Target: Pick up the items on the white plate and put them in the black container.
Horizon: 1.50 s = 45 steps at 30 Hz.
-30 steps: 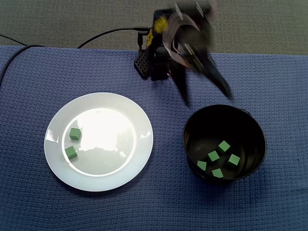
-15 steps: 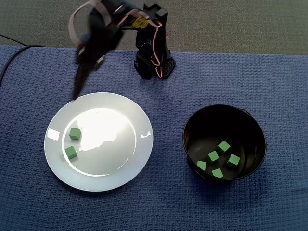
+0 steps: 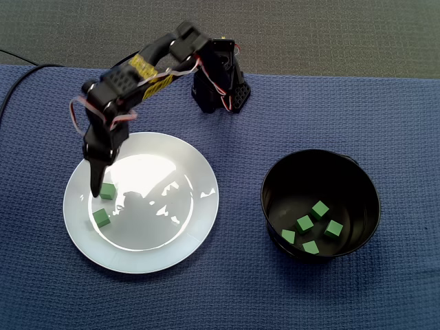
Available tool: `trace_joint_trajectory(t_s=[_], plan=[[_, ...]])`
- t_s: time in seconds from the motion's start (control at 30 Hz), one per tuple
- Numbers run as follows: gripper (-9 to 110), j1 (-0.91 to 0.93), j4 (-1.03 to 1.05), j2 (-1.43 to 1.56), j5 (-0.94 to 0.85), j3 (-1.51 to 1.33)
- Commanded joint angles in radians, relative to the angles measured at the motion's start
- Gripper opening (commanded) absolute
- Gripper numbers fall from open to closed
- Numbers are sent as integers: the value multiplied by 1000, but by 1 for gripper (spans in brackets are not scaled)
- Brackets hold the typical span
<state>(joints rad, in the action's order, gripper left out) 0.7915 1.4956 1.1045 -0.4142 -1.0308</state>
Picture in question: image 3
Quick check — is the white red servo wire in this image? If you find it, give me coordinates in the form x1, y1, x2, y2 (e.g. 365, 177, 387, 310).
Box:
69, 97, 138, 135

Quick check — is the thick black power cable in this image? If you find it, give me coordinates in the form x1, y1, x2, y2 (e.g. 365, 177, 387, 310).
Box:
0, 51, 138, 116

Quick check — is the thin black cable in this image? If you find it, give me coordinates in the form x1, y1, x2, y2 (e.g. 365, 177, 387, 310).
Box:
0, 49, 39, 66

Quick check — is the black round container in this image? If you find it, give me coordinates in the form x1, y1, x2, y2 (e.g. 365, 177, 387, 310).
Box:
260, 148, 382, 265

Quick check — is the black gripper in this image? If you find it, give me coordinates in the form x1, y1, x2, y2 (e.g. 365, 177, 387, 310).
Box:
82, 112, 131, 198

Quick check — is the white round plate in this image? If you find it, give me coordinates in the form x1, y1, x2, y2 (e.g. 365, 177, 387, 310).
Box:
63, 131, 220, 275

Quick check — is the blue waffle weave tablecloth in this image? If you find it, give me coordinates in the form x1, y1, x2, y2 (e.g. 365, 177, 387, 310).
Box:
0, 64, 440, 330

